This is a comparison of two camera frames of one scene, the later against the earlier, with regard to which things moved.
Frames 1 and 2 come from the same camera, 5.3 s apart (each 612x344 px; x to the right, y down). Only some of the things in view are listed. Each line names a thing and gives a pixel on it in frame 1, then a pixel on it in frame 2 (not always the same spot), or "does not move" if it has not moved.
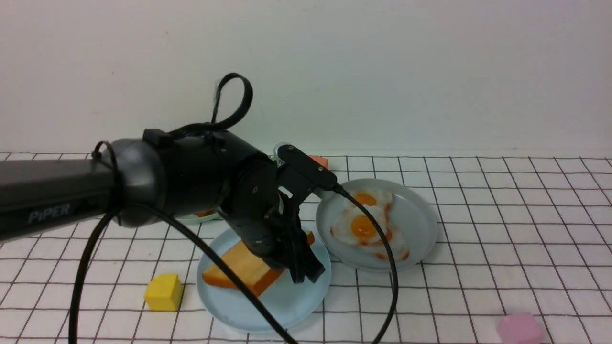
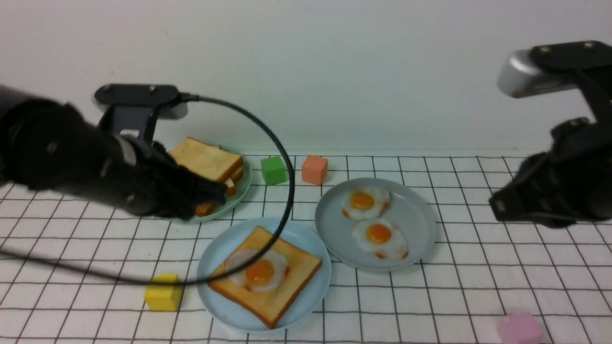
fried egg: x=353 y=225 to x=268 y=273
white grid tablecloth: x=517 y=232 does not move
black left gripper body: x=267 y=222 to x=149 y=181
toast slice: x=205 y=213 does not move
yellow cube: x=163 y=292 does not move
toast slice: x=256 y=273 to x=271 y=306
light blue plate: x=289 y=303 does not move
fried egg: x=373 y=199 does not move
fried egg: x=398 y=249 does not move
